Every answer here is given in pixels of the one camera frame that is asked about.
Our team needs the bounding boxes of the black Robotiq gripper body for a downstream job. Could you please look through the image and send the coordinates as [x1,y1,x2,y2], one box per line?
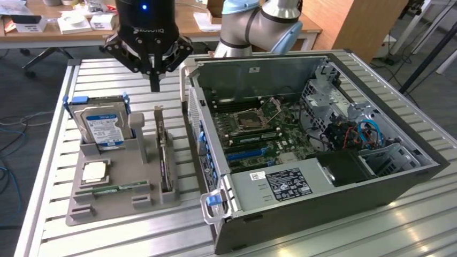
[114,0,182,59]

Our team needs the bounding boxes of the low profile graphics card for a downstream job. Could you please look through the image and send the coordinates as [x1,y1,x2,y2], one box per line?
[154,105,174,194]

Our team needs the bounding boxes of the small white box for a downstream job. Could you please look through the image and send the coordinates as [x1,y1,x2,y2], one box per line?
[90,13,117,31]

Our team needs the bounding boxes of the white paper stack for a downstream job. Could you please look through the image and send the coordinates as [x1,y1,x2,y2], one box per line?
[192,12,223,32]

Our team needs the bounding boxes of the white box with round part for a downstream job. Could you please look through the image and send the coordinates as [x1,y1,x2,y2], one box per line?
[57,12,94,35]

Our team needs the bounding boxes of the brown cardboard box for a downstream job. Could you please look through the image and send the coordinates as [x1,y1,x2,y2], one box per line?
[207,0,230,17]

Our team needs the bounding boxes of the wooden desk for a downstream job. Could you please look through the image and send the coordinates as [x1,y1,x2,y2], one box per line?
[0,0,323,58]

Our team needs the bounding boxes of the black chair base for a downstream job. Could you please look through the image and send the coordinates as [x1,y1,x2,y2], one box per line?
[19,47,78,79]

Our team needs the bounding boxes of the hard disk with blue carrier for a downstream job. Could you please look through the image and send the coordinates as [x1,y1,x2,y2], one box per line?
[63,92,139,150]

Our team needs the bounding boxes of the white box with label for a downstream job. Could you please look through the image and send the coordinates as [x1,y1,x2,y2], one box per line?
[15,16,49,33]

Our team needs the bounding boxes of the metal socket cover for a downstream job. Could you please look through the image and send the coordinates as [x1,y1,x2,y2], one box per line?
[258,96,287,123]

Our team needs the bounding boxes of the CPU socket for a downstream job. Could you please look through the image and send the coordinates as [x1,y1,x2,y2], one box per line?
[232,109,272,133]

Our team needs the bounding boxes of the crumpled paper sheets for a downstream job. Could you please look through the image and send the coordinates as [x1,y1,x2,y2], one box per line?
[0,0,29,14]

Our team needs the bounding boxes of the green RAM stick white label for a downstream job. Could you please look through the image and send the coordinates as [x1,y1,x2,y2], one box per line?
[228,127,283,147]

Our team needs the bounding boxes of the long PCIe expansion slot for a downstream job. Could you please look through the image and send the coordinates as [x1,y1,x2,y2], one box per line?
[226,146,270,162]

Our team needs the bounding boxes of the grey plastic parts rack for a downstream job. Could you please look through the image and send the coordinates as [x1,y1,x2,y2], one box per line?
[65,112,183,227]

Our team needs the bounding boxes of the silver CPU chip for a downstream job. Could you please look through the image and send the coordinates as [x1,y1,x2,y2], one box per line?
[82,162,109,184]

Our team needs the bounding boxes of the silver metal disk bay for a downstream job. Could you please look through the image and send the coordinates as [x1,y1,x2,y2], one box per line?
[299,77,359,126]

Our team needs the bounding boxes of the green motherboard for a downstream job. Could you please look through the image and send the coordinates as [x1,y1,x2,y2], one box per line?
[211,95,323,173]

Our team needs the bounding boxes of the wooden cabinet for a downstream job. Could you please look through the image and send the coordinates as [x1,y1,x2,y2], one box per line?
[302,0,411,64]

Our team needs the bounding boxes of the grey power supply unit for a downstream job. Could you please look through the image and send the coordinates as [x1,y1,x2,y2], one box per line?
[228,157,336,211]

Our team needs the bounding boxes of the black power supply label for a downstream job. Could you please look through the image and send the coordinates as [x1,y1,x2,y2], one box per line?
[266,168,315,202]

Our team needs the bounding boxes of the white table leg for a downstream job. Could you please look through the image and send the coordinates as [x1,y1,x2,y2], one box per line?
[391,0,447,56]

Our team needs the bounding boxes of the black slanted pole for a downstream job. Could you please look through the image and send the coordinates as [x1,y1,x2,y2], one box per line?
[399,24,457,94]

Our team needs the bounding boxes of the black and grey PC case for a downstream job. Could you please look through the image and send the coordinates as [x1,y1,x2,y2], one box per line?
[178,52,452,255]

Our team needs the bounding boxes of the white floor cable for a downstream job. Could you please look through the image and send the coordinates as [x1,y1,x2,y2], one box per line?
[0,111,55,127]

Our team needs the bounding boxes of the orange wire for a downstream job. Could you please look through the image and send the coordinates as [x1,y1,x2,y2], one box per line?
[342,125,360,150]

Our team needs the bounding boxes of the blue floor cable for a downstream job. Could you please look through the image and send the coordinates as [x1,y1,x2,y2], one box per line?
[0,128,29,228]

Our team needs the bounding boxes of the blue data wire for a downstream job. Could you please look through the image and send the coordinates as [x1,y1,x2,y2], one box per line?
[359,119,386,148]

